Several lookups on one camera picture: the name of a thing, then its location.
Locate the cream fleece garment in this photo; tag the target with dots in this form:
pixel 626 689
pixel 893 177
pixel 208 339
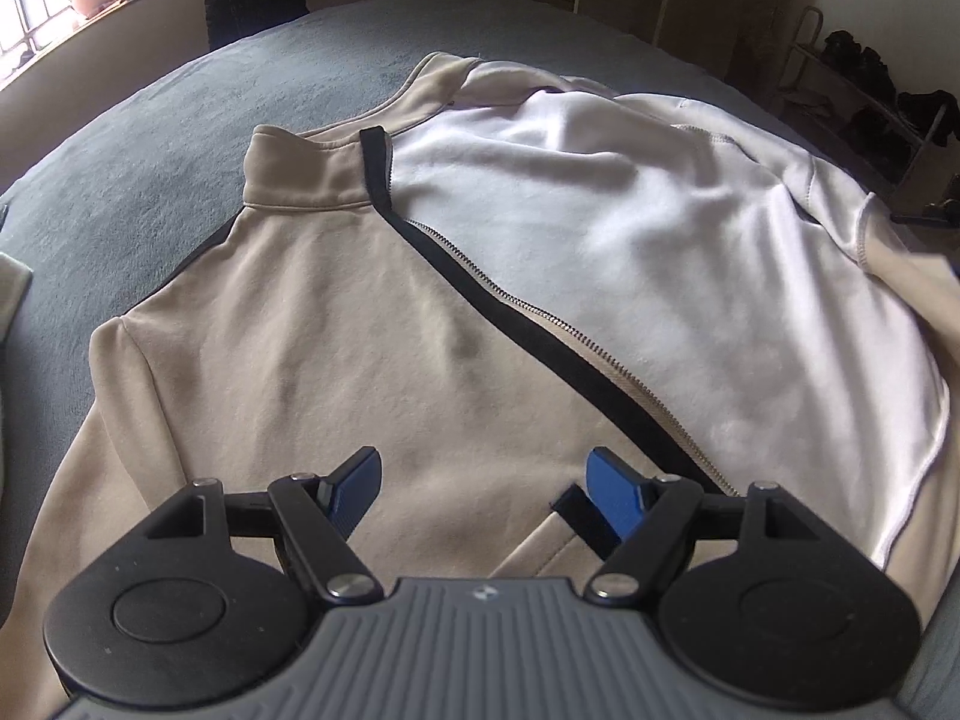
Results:
pixel 11 292

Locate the bed with blue blanket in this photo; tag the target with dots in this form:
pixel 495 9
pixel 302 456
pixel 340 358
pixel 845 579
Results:
pixel 150 112

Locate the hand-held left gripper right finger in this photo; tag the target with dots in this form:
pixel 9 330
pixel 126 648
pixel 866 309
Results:
pixel 609 495

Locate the wooden desk with shelves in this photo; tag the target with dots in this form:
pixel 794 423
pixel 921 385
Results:
pixel 675 0

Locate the metal shoe rack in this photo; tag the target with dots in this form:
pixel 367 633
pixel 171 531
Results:
pixel 862 90

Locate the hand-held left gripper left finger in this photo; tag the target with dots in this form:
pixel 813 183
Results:
pixel 356 487

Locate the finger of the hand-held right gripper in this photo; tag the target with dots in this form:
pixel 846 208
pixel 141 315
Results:
pixel 926 218

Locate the beige zip jacket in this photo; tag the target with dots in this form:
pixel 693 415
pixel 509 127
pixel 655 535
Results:
pixel 337 330

